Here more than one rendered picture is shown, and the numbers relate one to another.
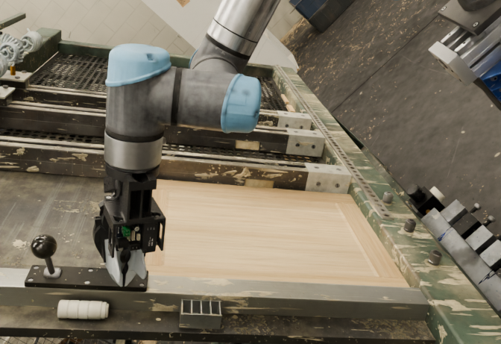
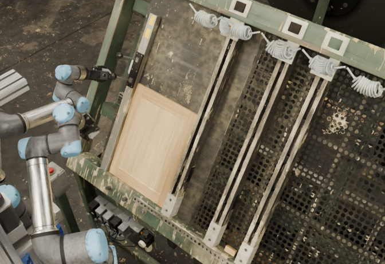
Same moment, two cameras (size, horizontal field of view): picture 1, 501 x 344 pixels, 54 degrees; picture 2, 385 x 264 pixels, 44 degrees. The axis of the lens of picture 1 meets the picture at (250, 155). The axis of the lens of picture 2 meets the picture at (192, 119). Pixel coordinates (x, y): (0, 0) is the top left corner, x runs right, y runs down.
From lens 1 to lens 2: 2.82 m
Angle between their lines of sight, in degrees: 93
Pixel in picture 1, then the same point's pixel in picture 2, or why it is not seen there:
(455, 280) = (102, 186)
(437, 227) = (133, 223)
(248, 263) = (136, 126)
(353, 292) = (109, 147)
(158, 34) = not seen: outside the picture
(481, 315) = (90, 177)
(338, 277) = (121, 152)
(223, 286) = (122, 109)
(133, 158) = not seen: hidden behind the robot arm
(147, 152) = not seen: hidden behind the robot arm
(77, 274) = (135, 66)
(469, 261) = (113, 209)
